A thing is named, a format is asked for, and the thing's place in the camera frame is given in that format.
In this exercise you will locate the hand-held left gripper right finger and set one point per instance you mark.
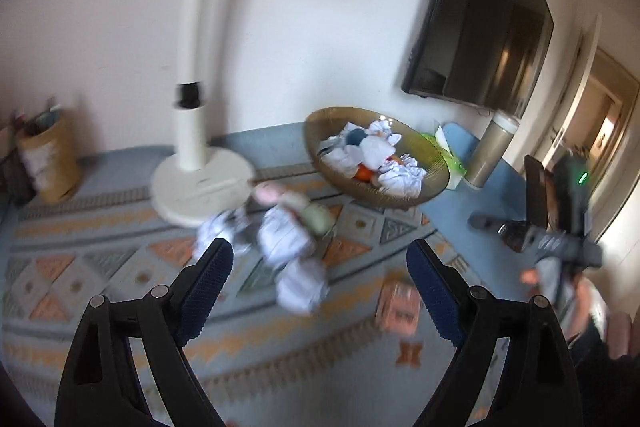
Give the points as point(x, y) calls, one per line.
point(432, 297)

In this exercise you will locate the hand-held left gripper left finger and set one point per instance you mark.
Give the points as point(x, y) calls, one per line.
point(205, 292)

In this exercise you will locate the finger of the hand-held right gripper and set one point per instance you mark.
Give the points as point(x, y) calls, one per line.
point(536, 192)
point(495, 226)

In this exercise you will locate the white paper ball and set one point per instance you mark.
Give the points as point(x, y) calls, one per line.
point(282, 237)
point(302, 287)
point(400, 177)
point(220, 232)
point(377, 144)

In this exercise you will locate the orange tangerine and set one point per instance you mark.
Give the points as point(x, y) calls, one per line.
point(365, 174)

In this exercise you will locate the brown ribbed bowl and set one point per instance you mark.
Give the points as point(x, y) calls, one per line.
point(320, 127)

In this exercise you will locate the person's right forearm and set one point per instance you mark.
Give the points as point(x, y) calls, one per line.
point(625, 334)

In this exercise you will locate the person's right hand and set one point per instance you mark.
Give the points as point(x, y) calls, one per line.
point(590, 307)

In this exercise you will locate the orange striped packet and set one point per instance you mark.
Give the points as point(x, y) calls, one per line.
point(397, 309)

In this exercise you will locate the grey thermos cup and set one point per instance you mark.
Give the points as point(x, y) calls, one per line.
point(487, 147)

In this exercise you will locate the patterned woven mat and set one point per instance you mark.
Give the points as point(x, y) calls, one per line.
point(125, 267)

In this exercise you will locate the green tissue packet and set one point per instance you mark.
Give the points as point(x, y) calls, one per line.
point(445, 152)

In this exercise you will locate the small pink soft item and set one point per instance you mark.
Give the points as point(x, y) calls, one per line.
point(270, 193)

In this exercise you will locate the small pale green item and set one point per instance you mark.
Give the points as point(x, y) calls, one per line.
point(315, 217)

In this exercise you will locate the white desk lamp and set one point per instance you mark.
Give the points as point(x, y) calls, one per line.
point(192, 132)

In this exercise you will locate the beige cylindrical pen holder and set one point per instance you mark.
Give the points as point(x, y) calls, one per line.
point(47, 162)

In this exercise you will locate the black mesh pen holder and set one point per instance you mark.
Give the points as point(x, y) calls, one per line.
point(12, 177)

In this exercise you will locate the bunch of pens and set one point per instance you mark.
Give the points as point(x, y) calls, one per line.
point(40, 114)

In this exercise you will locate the wooden door frame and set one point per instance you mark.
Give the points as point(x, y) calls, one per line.
point(607, 72)

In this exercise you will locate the black wall television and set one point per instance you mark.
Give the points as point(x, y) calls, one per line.
point(475, 32)

